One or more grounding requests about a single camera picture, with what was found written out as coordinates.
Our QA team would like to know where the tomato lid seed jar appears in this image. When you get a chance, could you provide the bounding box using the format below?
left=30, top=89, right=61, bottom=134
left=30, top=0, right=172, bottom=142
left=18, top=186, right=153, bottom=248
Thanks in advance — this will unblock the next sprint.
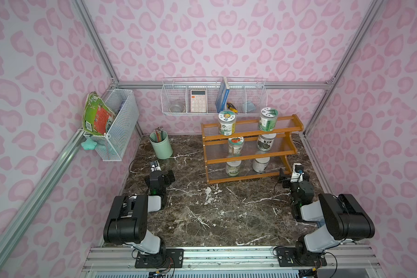
left=228, top=137, right=244, bottom=156

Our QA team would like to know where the green leaf lid seed jar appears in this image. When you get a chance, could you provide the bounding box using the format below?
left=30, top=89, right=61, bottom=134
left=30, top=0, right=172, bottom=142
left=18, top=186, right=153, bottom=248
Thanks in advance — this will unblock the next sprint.
left=258, top=107, right=279, bottom=132

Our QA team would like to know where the sunflower lid seed jar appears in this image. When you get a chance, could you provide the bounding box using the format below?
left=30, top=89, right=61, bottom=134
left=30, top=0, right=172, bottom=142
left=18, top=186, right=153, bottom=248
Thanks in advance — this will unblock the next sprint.
left=218, top=110, right=237, bottom=136

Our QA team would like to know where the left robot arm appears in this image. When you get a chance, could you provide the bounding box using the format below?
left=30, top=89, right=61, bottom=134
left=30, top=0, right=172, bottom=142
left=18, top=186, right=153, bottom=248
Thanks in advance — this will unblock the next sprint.
left=103, top=170, right=175, bottom=256

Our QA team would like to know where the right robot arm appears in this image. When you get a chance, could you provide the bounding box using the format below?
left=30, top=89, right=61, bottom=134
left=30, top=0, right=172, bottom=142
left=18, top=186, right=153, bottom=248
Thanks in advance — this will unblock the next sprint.
left=274, top=163, right=375, bottom=266

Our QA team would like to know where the orange wooden three-tier shelf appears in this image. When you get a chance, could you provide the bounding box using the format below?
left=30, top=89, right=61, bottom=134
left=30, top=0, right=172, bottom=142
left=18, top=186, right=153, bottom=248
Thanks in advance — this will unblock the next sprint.
left=202, top=114, right=303, bottom=184

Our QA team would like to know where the green label white-lid jar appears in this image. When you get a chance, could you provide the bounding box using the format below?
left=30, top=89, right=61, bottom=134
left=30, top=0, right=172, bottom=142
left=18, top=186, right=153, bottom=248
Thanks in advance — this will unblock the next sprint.
left=225, top=161, right=242, bottom=177

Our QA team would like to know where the mint green pencil cup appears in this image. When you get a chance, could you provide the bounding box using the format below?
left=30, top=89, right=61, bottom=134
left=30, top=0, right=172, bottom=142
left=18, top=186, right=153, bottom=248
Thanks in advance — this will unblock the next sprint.
left=149, top=130, right=173, bottom=160

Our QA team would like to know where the coloured pencils bundle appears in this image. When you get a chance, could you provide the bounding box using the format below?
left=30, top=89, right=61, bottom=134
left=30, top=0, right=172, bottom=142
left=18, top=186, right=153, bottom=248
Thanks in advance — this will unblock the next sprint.
left=154, top=126, right=163, bottom=143

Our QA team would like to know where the white mesh side basket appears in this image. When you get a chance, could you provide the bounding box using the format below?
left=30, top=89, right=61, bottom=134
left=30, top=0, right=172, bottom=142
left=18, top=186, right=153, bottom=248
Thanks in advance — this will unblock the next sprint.
left=90, top=89, right=140, bottom=162

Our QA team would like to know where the clear glass bowl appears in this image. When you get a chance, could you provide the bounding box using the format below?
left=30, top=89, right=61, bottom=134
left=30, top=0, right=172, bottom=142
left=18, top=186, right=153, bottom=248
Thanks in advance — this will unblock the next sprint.
left=169, top=100, right=186, bottom=113

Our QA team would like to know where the mint green star toy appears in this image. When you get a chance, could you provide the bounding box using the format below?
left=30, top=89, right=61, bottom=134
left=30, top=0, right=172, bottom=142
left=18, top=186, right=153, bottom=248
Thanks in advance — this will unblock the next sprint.
left=81, top=136, right=97, bottom=151

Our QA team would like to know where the green red snack bag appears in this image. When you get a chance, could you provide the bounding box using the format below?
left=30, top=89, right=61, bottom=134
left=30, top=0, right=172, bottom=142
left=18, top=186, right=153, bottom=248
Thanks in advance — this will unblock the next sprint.
left=82, top=92, right=116, bottom=136

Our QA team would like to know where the white pink calculator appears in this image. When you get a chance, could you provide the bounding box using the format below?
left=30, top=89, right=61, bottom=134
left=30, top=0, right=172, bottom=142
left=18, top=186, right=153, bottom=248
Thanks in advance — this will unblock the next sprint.
left=190, top=89, right=207, bottom=113

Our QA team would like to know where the light blue cup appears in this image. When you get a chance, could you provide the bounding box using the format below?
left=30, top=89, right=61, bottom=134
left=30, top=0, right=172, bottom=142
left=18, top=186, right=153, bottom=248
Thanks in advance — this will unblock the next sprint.
left=243, top=101, right=256, bottom=114

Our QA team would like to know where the yellow black tool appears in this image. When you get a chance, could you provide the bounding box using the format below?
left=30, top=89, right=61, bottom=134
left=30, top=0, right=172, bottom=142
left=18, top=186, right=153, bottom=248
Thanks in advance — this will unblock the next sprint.
left=227, top=103, right=238, bottom=114

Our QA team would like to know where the blue book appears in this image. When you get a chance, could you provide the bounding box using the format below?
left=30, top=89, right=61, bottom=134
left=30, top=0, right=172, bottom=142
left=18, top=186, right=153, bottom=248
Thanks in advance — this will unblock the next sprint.
left=215, top=76, right=230, bottom=113

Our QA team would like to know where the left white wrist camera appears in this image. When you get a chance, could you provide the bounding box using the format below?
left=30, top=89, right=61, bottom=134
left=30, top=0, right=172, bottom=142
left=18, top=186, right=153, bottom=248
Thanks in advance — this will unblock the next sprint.
left=150, top=161, right=162, bottom=172

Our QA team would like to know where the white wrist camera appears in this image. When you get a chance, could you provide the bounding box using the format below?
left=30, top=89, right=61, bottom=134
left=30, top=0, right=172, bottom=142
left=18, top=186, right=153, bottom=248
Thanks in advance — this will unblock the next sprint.
left=150, top=161, right=162, bottom=172
left=290, top=163, right=304, bottom=183

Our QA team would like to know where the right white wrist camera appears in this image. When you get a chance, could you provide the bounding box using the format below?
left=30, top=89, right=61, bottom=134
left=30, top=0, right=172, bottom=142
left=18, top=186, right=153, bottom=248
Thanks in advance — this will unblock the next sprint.
left=290, top=163, right=304, bottom=183

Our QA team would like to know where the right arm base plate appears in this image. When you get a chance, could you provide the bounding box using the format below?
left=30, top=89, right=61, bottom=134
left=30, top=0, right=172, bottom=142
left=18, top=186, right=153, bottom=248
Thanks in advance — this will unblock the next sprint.
left=273, top=246, right=327, bottom=268

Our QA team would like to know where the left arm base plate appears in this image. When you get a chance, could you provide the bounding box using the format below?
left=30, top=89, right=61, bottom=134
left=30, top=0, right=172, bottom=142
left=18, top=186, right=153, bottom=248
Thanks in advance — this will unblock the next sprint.
left=135, top=249, right=184, bottom=269

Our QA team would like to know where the white wire wall basket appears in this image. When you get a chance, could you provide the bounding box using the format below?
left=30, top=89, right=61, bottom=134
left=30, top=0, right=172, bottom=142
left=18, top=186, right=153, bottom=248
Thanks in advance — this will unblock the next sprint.
left=161, top=76, right=268, bottom=115

